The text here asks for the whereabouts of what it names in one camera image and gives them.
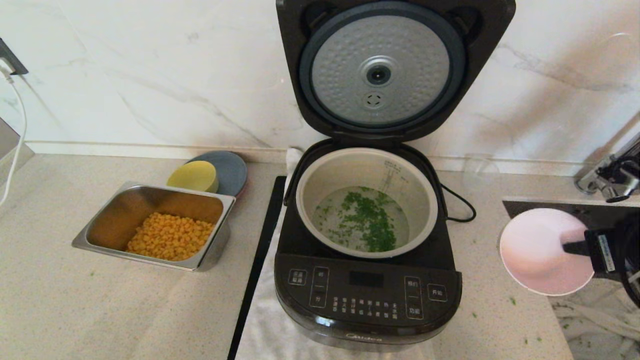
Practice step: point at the long black flat strip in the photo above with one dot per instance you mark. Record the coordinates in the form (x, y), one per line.
(260, 250)

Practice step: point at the stainless steel sink basin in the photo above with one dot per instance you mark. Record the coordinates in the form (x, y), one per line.
(590, 212)

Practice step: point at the black rice cooker lid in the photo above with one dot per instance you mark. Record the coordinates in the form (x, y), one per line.
(385, 90)

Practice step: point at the black rice cooker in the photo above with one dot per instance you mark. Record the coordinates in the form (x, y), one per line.
(370, 300)

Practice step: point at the rectangular stainless steel tray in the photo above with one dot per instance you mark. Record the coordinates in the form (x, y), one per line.
(117, 215)

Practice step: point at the chopped green onions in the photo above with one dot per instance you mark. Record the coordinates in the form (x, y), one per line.
(370, 220)

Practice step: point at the clear glass cup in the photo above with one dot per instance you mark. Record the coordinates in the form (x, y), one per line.
(480, 172)

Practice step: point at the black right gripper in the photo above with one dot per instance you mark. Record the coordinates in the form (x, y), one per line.
(612, 250)

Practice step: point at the white round bowl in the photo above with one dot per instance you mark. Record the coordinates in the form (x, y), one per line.
(535, 255)

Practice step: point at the crumpled white dish cloth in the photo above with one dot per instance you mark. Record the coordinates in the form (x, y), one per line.
(590, 325)

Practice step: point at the white towel under cooker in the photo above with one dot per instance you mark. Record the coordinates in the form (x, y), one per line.
(260, 330)

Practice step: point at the grey appliance corner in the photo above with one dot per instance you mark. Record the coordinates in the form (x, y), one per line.
(10, 145)

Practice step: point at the chrome kitchen faucet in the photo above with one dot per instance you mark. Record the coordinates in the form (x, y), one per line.
(587, 181)

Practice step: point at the grey-blue round plate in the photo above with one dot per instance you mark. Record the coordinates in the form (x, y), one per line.
(232, 172)

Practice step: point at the dark wall socket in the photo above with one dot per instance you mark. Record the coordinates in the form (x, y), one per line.
(10, 56)

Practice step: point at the yellow corn kernels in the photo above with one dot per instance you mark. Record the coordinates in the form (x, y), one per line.
(170, 237)

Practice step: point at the small yellow bowl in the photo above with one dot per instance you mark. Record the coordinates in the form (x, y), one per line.
(192, 176)

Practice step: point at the grey inner cooking pot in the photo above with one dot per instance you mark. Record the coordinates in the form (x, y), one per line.
(320, 185)

